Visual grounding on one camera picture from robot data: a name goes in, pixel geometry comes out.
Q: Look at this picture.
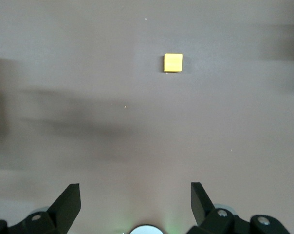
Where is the yellow wooden block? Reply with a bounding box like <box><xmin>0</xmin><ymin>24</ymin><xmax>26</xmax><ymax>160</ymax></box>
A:
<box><xmin>163</xmin><ymin>53</ymin><xmax>184</xmax><ymax>73</ymax></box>

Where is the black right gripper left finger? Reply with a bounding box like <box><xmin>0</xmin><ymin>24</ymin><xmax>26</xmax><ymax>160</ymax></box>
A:
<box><xmin>0</xmin><ymin>183</ymin><xmax>82</xmax><ymax>234</ymax></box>

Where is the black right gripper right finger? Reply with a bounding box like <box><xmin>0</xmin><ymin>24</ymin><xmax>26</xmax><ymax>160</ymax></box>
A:
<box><xmin>185</xmin><ymin>181</ymin><xmax>291</xmax><ymax>234</ymax></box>

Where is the brown table cover cloth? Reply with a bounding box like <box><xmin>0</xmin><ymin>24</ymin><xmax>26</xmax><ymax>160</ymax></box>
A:
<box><xmin>0</xmin><ymin>0</ymin><xmax>294</xmax><ymax>234</ymax></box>

